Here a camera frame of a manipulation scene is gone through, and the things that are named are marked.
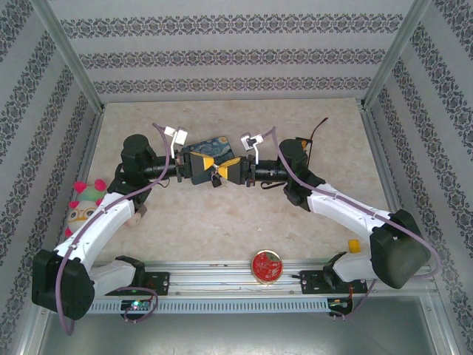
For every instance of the starry night tin box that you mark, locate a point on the starry night tin box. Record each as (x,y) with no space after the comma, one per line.
(210,146)

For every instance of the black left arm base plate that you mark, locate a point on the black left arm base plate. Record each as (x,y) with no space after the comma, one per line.
(160,283)

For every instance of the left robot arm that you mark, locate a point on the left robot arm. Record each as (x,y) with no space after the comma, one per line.
(99,225)

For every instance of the aluminium frame post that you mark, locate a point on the aluminium frame post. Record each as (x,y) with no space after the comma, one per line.
(71,55)
(394,55)

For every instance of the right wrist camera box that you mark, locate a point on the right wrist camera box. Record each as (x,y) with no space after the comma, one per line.
(247,140)

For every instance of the aluminium mounting rail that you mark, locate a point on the aluminium mounting rail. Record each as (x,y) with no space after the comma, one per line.
(221,277)

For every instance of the small dark padlock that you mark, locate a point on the small dark padlock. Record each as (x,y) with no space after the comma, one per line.
(217,182)

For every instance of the grey metal tray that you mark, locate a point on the grey metal tray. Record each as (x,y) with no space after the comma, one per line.
(236,333)

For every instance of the small yellow block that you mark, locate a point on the small yellow block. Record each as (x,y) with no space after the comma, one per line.
(354,246)

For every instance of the round red tin lid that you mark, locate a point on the round red tin lid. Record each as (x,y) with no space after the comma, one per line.
(266,267)

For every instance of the controller board with green light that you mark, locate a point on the controller board with green light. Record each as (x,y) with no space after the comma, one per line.
(135,305)

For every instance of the plush toy with pink spikes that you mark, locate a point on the plush toy with pink spikes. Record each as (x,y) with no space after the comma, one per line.
(79,218)

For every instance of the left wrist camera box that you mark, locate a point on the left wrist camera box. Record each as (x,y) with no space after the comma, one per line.
(181,137)

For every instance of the aluminium side rail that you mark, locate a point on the aluminium side rail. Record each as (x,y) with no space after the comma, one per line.
(380,155)
(88,155)

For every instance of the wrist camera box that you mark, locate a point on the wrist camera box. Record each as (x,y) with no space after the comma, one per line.
(181,137)
(247,140)

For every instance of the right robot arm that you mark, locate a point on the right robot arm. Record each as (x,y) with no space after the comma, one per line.
(343,211)

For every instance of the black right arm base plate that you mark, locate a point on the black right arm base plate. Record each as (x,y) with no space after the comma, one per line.
(310,283)

